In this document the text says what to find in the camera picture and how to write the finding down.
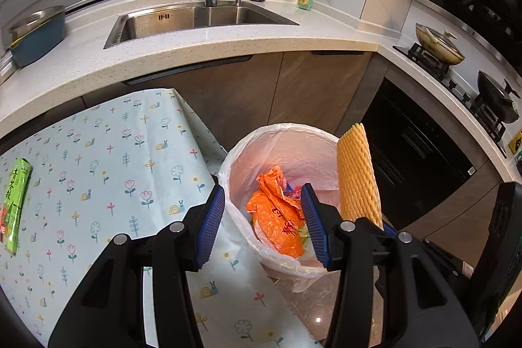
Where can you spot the orange snack wrapper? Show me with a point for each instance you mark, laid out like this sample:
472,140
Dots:
276,214

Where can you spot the black wok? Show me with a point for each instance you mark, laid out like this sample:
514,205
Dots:
498,98

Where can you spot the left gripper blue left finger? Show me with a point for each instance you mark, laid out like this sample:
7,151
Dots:
208,225

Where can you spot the green wasabi carton box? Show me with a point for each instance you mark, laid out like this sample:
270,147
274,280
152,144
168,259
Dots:
12,208

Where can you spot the orange foam fruit net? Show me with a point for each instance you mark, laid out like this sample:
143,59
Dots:
359,193

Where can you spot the white trash bin with bag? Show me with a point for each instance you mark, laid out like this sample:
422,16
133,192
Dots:
306,154

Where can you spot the blue basin with steel bowl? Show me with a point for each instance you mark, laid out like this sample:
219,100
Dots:
37,34

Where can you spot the stainless steel sink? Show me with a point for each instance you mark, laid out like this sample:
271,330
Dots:
184,17

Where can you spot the gas stove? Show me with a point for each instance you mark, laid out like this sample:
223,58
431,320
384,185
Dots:
494,128

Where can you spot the stack of steel plates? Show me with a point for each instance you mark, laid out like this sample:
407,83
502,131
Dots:
7,67

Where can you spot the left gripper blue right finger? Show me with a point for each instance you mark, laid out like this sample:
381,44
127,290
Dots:
312,211

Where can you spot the pan with glass lid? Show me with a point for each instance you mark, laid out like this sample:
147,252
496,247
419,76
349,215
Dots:
439,44

